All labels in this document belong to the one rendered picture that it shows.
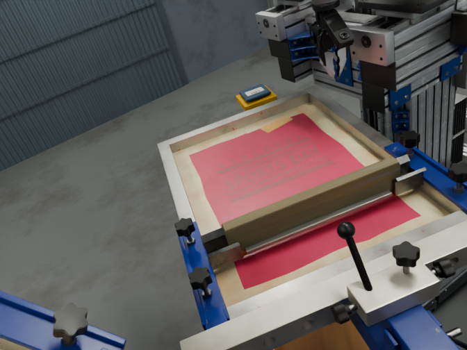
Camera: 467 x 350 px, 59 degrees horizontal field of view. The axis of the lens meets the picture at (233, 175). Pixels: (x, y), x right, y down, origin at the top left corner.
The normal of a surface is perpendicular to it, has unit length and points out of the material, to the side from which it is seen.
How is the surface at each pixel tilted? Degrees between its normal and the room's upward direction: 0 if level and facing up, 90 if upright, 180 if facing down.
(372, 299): 0
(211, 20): 90
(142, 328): 0
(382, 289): 0
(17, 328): 32
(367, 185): 90
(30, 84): 90
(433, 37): 90
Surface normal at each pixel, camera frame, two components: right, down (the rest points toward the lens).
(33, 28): 0.50, 0.39
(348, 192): 0.28, 0.49
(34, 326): 0.29, -0.71
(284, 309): -0.25, -0.79
